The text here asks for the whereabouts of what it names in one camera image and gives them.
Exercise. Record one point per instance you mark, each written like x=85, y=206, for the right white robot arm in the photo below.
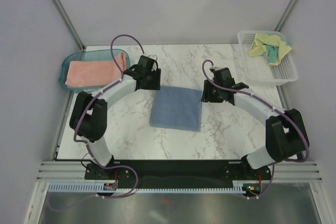
x=285, y=133

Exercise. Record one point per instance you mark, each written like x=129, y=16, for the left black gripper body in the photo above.
x=150, y=76

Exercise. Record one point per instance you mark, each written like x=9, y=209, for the right aluminium corner post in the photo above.
x=294, y=1

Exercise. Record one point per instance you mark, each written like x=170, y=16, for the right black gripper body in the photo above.
x=216, y=96

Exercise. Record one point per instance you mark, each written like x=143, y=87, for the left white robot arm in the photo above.
x=89, y=116

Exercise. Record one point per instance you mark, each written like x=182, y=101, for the white slotted cable duct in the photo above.
x=100, y=187

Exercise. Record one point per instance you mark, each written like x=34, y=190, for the yellow cloth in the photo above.
x=258, y=48

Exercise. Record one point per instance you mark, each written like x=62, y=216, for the pink towel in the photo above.
x=83, y=74

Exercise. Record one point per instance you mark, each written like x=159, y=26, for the white perforated plastic basket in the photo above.
x=257, y=69

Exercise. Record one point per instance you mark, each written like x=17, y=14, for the teal transparent plastic bin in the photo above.
x=120, y=57

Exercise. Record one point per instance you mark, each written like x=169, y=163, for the teal cloth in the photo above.
x=272, y=55

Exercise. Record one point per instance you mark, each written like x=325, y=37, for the left aluminium corner post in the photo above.
x=68, y=23

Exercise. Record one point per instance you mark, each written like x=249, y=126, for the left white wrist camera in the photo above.
x=152, y=58

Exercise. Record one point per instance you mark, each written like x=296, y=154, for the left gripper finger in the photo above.
x=157, y=79
x=148, y=85

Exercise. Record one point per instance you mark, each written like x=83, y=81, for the blue cloth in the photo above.
x=177, y=108

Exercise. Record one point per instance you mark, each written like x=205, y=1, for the aluminium corner post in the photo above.
x=68, y=23
x=294, y=1

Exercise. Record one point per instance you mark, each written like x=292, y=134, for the aluminium extrusion rail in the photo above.
x=74, y=171

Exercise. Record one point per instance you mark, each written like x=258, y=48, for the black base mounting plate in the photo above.
x=213, y=173

